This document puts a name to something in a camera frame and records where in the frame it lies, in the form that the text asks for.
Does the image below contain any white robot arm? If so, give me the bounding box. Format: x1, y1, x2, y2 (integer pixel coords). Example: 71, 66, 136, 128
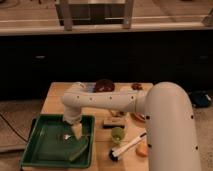
61, 82, 202, 171

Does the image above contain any green plastic tray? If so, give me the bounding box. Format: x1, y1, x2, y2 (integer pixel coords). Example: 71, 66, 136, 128
21, 114, 95, 169

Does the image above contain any small wooden block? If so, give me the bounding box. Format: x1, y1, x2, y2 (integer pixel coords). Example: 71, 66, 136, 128
103, 118, 125, 128

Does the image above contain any dark brown bowl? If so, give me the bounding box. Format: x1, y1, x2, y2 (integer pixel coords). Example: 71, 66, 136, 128
93, 79, 115, 92

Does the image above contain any orange round object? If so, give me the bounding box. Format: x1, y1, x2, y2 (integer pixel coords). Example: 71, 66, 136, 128
136, 142, 148, 157

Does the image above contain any small brown object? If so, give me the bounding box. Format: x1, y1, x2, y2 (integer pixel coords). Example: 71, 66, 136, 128
131, 83, 143, 90

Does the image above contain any dark teal object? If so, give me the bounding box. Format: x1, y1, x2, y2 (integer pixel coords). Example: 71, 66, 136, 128
189, 91, 212, 108

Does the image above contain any white handled dish brush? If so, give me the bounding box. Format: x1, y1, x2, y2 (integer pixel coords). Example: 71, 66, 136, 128
109, 132, 147, 162

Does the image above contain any black cable on floor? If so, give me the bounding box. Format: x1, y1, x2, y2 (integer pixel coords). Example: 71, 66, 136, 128
0, 113, 29, 144

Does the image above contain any metal frame stand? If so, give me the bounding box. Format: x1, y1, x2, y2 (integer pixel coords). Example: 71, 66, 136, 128
55, 0, 134, 31

